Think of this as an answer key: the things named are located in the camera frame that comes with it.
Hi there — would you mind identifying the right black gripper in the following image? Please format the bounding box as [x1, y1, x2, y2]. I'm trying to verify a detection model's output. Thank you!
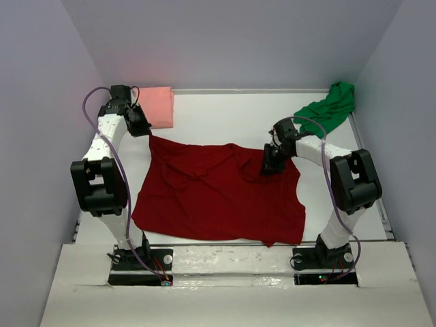
[258, 143, 294, 176]

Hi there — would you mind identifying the red t shirt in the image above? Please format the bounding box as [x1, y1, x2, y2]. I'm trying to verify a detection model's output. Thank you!
[132, 136, 306, 247]

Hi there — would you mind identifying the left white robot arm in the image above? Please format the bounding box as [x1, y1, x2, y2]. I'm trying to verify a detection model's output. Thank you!
[70, 99, 151, 269]

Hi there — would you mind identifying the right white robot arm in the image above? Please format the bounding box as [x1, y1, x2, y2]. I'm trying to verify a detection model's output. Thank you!
[261, 129, 382, 271]

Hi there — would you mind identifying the folded pink t shirt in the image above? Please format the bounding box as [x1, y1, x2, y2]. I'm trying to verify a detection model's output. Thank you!
[138, 87, 174, 129]

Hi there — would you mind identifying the green t shirt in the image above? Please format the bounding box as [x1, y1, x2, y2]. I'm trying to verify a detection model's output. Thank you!
[294, 82, 356, 138]

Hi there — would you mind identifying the white front cover board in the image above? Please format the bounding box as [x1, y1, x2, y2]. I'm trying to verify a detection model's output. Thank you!
[42, 242, 432, 326]

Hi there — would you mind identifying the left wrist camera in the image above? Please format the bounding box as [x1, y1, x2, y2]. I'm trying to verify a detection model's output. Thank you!
[110, 84, 132, 103]

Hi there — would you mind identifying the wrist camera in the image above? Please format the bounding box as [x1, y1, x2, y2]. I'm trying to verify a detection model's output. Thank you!
[273, 117, 298, 138]
[110, 84, 132, 103]

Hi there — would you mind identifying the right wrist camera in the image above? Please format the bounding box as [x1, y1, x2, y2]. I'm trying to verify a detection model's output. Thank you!
[273, 117, 298, 138]

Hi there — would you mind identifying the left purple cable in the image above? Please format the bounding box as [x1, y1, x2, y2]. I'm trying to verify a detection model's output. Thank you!
[83, 87, 171, 283]

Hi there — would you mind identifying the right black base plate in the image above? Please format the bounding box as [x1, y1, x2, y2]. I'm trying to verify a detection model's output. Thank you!
[290, 245, 358, 286]

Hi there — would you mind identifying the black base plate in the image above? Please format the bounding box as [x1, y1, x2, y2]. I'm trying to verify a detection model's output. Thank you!
[290, 245, 358, 286]
[107, 246, 174, 287]

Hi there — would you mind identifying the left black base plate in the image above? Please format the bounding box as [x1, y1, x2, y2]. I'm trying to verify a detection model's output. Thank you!
[107, 246, 174, 287]

